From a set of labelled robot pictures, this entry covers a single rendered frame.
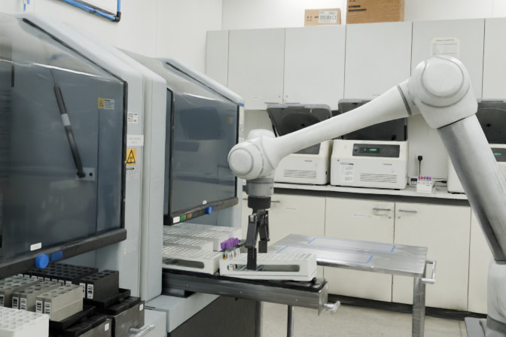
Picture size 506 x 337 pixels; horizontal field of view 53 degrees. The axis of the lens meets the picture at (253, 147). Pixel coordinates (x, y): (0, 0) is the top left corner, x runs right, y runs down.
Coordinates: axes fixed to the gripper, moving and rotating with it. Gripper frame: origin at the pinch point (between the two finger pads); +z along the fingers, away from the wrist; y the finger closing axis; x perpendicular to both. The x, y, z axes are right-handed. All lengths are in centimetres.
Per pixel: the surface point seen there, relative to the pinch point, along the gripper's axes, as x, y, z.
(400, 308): -35, 234, 84
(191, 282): 19.8, -6.7, 8.3
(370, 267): -32.8, 26.2, 5.1
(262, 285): -4.0, -6.4, 6.4
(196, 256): 19.2, -4.7, 0.4
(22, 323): 26, -72, 0
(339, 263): -21.9, 26.6, 5.1
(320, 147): 29, 233, -33
